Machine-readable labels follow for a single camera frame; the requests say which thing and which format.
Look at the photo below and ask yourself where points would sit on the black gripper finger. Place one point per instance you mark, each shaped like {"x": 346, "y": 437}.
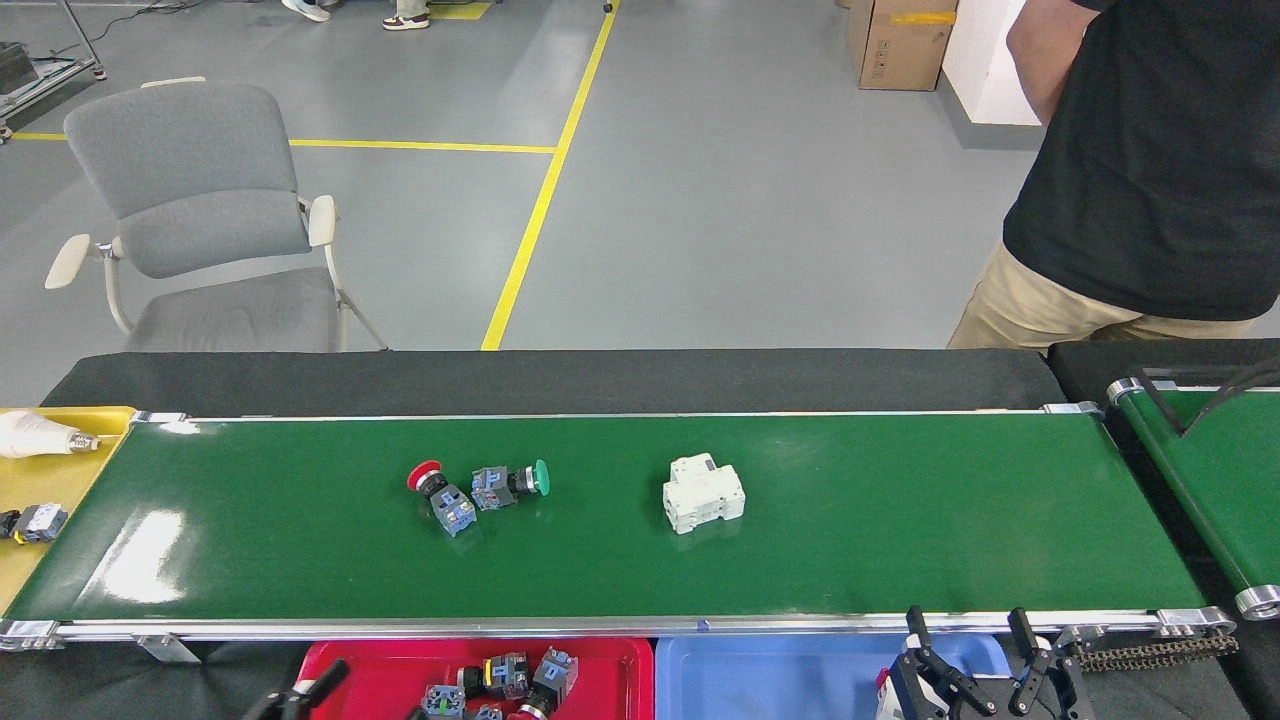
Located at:
{"x": 1045, "y": 680}
{"x": 320, "y": 682}
{"x": 925, "y": 690}

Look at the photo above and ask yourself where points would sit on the person's right forearm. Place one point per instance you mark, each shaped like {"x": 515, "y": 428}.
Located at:
{"x": 1045, "y": 50}

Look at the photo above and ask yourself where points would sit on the long green conveyor belt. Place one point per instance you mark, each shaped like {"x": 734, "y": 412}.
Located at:
{"x": 900, "y": 520}

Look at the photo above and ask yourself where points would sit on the green feeder conveyor belt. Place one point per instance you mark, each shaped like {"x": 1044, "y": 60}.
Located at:
{"x": 1220, "y": 480}

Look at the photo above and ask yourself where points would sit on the yellow plastic tray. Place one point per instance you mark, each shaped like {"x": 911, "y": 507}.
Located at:
{"x": 50, "y": 480}

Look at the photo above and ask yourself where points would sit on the red plastic bin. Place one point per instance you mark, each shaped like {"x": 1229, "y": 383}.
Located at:
{"x": 370, "y": 680}

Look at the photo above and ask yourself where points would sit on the blue plastic bin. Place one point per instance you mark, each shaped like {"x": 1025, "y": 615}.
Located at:
{"x": 760, "y": 685}

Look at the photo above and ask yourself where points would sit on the white light bulb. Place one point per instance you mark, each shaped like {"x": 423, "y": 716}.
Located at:
{"x": 30, "y": 434}

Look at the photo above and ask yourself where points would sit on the grey padded chair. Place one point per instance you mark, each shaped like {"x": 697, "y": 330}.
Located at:
{"x": 195, "y": 180}

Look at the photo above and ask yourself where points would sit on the person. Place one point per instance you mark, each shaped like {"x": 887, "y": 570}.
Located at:
{"x": 1170, "y": 170}
{"x": 305, "y": 10}
{"x": 405, "y": 20}

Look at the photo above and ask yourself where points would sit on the brown cardboard box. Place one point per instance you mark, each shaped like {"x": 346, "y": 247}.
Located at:
{"x": 905, "y": 48}

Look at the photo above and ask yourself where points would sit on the metal wheeled rack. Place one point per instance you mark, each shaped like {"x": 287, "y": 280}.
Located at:
{"x": 35, "y": 75}

